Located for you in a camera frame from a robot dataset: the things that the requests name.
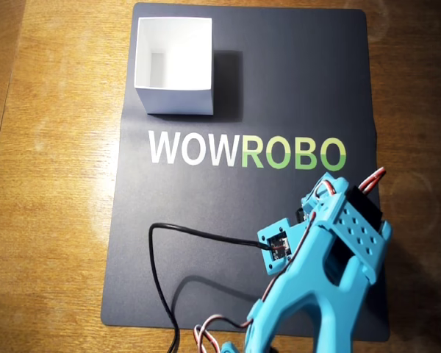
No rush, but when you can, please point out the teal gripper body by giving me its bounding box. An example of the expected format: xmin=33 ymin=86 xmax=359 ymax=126
xmin=300 ymin=171 xmax=350 ymax=224

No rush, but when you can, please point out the white open cardboard box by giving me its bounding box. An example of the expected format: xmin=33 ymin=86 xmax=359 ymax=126
xmin=133 ymin=16 xmax=215 ymax=116

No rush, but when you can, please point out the black mat with WOWROBO print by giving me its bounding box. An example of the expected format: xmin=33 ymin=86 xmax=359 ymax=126
xmin=101 ymin=2 xmax=391 ymax=341

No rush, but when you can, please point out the white red servo wire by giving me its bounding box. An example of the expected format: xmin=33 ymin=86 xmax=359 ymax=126
xmin=356 ymin=167 xmax=387 ymax=193

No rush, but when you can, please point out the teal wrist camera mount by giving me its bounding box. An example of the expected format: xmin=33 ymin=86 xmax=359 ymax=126
xmin=257 ymin=217 xmax=293 ymax=276

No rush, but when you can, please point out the black camera cable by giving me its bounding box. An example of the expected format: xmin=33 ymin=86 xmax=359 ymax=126
xmin=148 ymin=222 xmax=280 ymax=353

